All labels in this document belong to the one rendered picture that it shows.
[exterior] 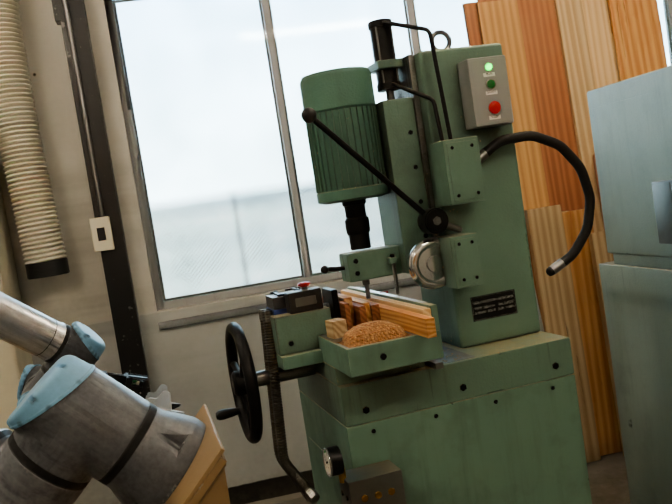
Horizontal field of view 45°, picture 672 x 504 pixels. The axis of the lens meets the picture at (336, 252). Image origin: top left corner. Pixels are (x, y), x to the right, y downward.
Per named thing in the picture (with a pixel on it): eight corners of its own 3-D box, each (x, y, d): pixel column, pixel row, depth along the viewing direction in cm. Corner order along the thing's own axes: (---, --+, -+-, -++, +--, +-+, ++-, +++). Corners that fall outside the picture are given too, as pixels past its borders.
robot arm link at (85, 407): (149, 417, 128) (53, 356, 124) (85, 505, 128) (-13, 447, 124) (152, 391, 143) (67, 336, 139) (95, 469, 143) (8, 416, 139)
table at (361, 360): (252, 347, 220) (249, 325, 220) (357, 325, 228) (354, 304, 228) (307, 388, 162) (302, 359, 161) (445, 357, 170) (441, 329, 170)
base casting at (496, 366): (298, 390, 218) (293, 357, 217) (488, 347, 234) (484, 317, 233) (346, 428, 175) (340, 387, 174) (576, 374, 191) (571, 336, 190)
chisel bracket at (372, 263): (343, 287, 201) (338, 253, 200) (395, 277, 205) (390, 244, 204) (352, 289, 194) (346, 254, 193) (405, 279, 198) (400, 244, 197)
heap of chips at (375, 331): (336, 342, 174) (334, 325, 174) (396, 330, 178) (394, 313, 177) (349, 348, 165) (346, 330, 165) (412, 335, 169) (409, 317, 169)
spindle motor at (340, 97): (310, 206, 204) (291, 83, 202) (375, 196, 208) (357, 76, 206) (329, 204, 187) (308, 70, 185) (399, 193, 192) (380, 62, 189)
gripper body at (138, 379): (151, 381, 191) (99, 374, 188) (145, 416, 191) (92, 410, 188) (149, 375, 199) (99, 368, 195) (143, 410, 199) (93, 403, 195)
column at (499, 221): (426, 337, 216) (386, 69, 211) (500, 322, 222) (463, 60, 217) (462, 349, 195) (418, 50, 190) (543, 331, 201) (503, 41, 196)
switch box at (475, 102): (465, 130, 194) (456, 63, 192) (502, 125, 196) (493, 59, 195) (476, 127, 188) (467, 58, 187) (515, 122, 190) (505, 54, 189)
